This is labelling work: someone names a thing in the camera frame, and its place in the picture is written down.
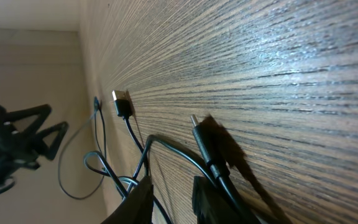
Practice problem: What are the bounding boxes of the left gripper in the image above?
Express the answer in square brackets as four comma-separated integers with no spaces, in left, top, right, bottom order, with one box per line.
[0,104,69,193]

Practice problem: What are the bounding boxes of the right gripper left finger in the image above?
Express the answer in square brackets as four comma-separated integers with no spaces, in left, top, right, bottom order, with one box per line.
[101,177,154,224]

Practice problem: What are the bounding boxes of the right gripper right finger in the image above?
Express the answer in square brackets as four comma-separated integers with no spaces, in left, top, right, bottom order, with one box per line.
[191,176,260,224]

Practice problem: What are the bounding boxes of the black multi-plug cable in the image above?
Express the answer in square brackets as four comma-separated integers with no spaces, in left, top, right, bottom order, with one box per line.
[82,90,260,224]

